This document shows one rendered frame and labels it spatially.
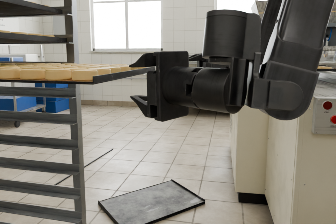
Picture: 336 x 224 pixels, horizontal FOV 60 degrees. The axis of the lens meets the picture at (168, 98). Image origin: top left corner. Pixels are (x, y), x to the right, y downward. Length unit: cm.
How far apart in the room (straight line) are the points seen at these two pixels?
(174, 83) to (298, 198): 104
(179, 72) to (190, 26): 487
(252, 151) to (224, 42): 166
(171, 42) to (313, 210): 432
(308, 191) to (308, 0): 105
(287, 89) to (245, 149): 165
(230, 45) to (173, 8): 500
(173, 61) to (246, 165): 164
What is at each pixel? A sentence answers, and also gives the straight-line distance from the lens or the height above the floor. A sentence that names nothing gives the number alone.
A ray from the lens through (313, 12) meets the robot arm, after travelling 39.
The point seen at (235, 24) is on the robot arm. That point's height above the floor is 104.
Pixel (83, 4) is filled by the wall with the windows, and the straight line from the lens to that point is 594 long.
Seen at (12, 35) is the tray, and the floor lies 105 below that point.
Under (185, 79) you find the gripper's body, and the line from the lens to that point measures 39.
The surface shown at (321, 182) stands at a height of 49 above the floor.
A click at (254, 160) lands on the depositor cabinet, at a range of 202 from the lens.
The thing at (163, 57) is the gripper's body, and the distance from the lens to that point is 42.
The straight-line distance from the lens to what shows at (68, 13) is 104.
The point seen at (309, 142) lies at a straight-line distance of 129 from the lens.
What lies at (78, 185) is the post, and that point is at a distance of 114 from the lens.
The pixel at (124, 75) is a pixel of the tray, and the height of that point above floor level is 95.
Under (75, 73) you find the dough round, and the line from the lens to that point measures 58.
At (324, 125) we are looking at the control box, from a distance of 125.
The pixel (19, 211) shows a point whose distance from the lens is 132.
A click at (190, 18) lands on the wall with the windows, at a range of 529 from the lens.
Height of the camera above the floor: 100
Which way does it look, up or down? 9 degrees down
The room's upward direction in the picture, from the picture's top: straight up
